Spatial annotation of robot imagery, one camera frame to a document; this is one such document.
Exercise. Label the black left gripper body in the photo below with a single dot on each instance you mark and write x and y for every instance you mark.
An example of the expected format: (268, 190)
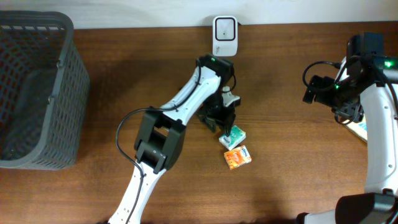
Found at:
(219, 116)

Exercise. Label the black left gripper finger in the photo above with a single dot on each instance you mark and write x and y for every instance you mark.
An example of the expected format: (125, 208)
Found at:
(227, 127)
(210, 124)

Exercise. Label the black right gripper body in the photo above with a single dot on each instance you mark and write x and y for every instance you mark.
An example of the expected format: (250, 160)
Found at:
(339, 95)

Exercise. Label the teal tissue pack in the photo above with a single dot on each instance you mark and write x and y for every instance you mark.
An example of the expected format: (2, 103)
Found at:
(236, 136)

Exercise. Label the orange tissue pack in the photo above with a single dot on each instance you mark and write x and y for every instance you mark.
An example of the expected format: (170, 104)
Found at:
(237, 157)

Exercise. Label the yellow snack bag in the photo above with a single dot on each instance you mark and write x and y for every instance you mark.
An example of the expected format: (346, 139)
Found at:
(359, 129)

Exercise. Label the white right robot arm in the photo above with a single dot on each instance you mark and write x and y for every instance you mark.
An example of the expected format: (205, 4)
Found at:
(365, 89)

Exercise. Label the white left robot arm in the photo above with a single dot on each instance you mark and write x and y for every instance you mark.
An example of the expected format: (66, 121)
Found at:
(162, 131)

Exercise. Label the white barcode scanner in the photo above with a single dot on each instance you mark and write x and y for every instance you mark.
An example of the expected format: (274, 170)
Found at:
(225, 36)

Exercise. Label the grey plastic mesh basket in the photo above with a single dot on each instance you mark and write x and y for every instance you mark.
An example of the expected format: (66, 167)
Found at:
(44, 91)

